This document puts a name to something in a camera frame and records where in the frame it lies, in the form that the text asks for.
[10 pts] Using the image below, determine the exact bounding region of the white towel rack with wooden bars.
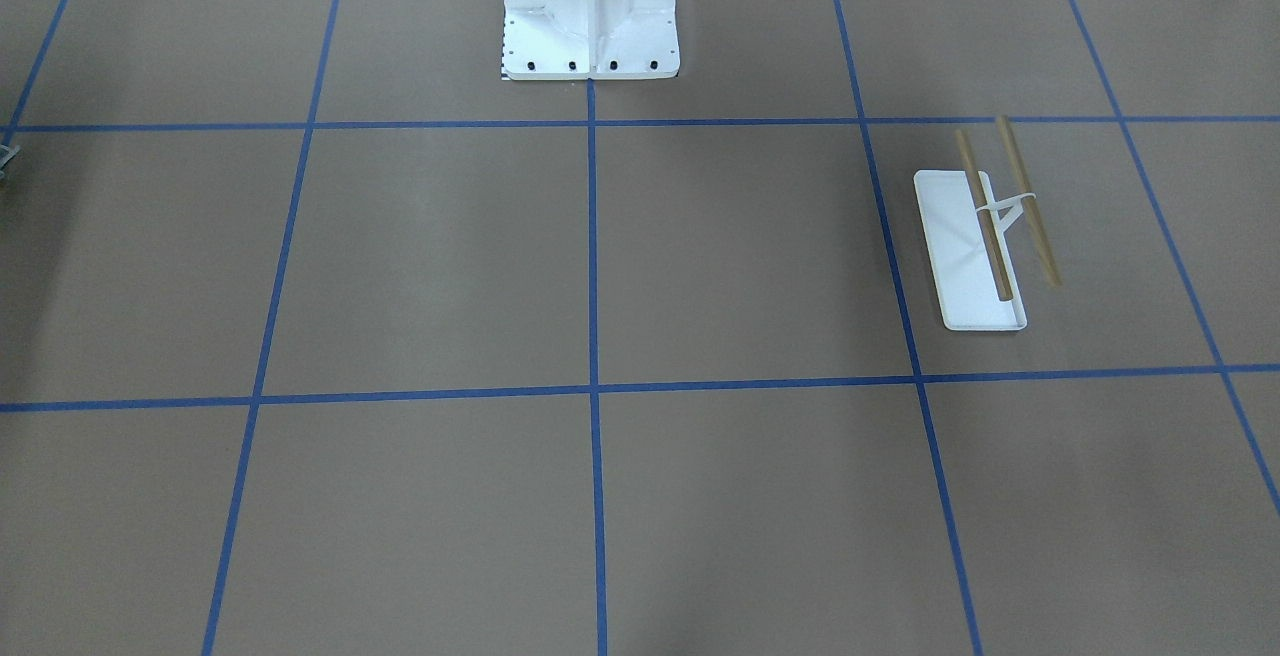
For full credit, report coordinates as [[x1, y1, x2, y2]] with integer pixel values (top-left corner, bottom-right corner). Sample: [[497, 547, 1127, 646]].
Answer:
[[911, 115, 1062, 333]]

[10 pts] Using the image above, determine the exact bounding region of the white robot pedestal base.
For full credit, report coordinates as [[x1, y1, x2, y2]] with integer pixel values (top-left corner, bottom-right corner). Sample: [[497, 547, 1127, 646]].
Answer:
[[500, 0, 681, 81]]

